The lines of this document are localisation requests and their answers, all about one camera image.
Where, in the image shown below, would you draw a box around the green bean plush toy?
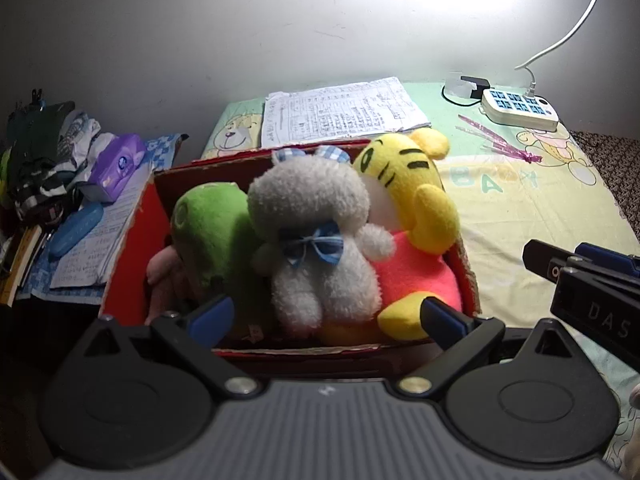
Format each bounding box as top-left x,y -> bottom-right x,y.
170,182 -> 262,297

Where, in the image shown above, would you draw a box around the yellow tiger plush red shirt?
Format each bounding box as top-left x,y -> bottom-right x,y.
320,128 -> 462,346

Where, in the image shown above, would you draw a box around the white bunny plush checkered ears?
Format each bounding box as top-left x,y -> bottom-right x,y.
247,145 -> 396,337

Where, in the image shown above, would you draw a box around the pink plush toy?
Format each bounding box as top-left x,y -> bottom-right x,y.
144,245 -> 191,325

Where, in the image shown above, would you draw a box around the red cardboard box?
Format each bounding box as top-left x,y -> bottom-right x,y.
98,140 -> 483,361

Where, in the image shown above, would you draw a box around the patterned brown cloth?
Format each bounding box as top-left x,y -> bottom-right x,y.
570,131 -> 640,237

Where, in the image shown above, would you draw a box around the papers on blue cloth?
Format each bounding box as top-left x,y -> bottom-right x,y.
17,133 -> 186,306

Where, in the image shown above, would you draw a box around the pink ribbon tassel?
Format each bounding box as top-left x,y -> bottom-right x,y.
457,115 -> 542,164

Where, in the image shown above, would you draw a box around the white blue power strip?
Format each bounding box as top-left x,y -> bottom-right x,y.
480,88 -> 560,132

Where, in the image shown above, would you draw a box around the blue glasses case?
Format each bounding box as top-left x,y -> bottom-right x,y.
49,202 -> 104,260

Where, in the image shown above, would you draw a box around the purple tissue pack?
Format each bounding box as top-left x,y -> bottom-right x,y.
80,133 -> 146,204

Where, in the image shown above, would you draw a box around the black charger adapter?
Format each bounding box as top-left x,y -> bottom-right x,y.
440,75 -> 491,107

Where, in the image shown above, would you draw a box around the pile of clothes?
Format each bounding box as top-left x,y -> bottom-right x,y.
1,89 -> 115,226

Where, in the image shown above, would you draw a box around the handwritten paper notebook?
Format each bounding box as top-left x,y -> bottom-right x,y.
260,77 -> 431,148

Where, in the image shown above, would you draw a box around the white power cable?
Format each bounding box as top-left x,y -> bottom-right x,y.
514,0 -> 618,99

